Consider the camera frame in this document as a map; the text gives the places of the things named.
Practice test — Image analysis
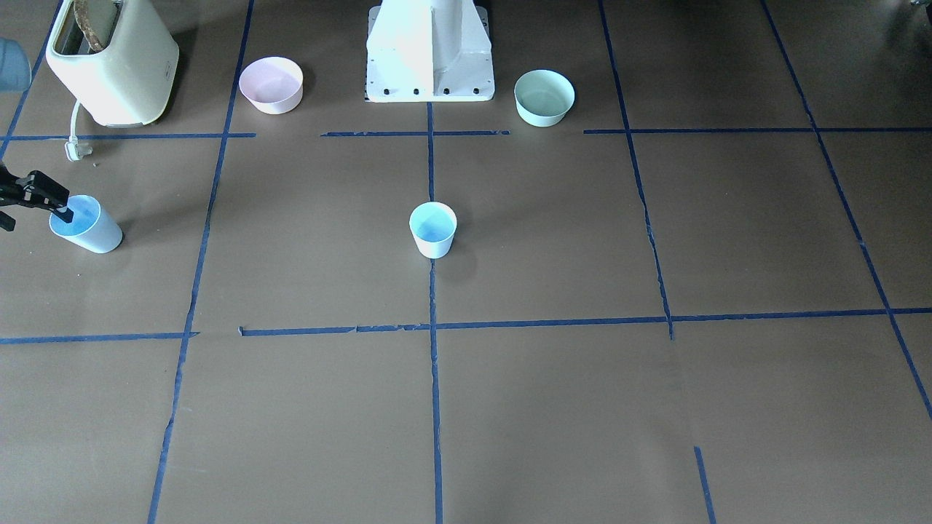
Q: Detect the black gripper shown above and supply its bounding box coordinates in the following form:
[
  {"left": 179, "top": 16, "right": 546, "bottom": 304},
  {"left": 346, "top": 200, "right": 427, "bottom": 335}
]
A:
[{"left": 1, "top": 164, "right": 74, "bottom": 223}]

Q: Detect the light blue cup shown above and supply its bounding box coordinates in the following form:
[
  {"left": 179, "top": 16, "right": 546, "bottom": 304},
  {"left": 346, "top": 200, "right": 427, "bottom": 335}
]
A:
[
  {"left": 49, "top": 194, "right": 124, "bottom": 253},
  {"left": 408, "top": 202, "right": 457, "bottom": 260}
]

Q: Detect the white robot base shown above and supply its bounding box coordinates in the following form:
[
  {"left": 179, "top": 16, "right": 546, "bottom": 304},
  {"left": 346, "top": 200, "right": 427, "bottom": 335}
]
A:
[{"left": 364, "top": 1, "right": 496, "bottom": 103}]

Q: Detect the cream toaster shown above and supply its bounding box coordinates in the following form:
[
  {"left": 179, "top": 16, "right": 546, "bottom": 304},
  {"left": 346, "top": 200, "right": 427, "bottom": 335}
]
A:
[{"left": 44, "top": 1, "right": 180, "bottom": 128}]

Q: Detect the toast slice in toaster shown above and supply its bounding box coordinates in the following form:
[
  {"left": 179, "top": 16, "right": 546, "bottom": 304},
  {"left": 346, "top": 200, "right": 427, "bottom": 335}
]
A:
[{"left": 72, "top": 1, "right": 121, "bottom": 53}]

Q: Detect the pink bowl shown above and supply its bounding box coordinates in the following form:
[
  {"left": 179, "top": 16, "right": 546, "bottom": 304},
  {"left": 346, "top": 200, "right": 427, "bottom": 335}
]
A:
[{"left": 237, "top": 56, "right": 305, "bottom": 115}]

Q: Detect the crossing blue tape strip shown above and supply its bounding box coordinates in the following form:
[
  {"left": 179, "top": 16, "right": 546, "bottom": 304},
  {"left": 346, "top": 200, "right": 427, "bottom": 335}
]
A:
[{"left": 320, "top": 130, "right": 510, "bottom": 138}]

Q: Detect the long blue tape strip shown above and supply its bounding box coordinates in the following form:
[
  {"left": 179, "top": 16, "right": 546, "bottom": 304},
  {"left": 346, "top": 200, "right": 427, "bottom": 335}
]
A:
[{"left": 426, "top": 102, "right": 445, "bottom": 523}]

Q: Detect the mint green bowl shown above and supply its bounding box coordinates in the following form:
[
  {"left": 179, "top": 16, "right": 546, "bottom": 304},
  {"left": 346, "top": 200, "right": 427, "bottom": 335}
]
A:
[{"left": 513, "top": 69, "right": 576, "bottom": 128}]

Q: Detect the short blue tape strip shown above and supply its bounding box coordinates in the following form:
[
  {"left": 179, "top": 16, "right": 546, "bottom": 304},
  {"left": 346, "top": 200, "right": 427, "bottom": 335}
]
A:
[{"left": 693, "top": 445, "right": 718, "bottom": 524}]

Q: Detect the white toaster power cord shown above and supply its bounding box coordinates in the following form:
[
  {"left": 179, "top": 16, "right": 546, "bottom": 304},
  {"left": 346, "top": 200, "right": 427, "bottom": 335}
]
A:
[{"left": 65, "top": 100, "right": 94, "bottom": 162}]

